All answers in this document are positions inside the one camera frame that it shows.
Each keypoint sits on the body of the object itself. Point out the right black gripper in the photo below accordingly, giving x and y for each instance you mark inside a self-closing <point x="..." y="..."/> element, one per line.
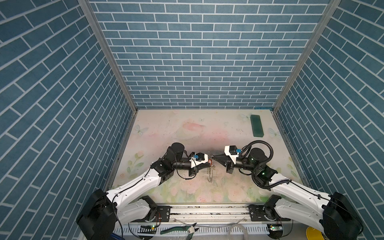
<point x="230" y="165"/>

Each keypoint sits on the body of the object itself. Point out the green rectangular block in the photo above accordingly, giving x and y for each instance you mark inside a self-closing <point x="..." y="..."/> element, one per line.
<point x="257" y="127"/>

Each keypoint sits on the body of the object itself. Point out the green handled pliers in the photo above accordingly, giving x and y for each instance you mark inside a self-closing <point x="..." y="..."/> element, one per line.
<point x="190" y="229"/>

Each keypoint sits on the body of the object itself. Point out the yellow cup with screws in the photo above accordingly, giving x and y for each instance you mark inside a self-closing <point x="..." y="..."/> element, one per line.
<point x="314" y="234"/>

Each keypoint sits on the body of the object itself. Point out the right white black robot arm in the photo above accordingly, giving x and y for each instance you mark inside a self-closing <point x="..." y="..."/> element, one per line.
<point x="331" y="214"/>

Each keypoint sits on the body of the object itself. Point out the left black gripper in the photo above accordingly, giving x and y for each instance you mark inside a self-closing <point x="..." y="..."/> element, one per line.
<point x="193" y="170"/>

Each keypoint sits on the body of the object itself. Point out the wrist white camera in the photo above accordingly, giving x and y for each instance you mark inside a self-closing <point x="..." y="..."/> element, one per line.
<point x="232" y="151"/>
<point x="198" y="159"/>

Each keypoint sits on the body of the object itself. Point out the clear plastic tube loop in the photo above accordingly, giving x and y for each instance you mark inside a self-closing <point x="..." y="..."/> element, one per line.
<point x="237" y="229"/>

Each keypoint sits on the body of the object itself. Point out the aluminium mounting rail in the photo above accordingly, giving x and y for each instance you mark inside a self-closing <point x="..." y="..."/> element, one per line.
<point x="213" y="220"/>

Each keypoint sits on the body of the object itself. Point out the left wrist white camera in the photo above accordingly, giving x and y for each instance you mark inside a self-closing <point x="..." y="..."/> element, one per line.
<point x="198" y="159"/>

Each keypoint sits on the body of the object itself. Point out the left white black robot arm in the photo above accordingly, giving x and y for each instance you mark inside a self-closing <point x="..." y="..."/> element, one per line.
<point x="102" y="211"/>

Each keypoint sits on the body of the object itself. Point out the metal key organizer ring plate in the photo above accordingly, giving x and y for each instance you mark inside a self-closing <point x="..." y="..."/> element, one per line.
<point x="210" y="172"/>

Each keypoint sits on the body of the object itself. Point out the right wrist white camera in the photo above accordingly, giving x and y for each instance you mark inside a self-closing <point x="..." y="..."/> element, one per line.
<point x="232" y="151"/>

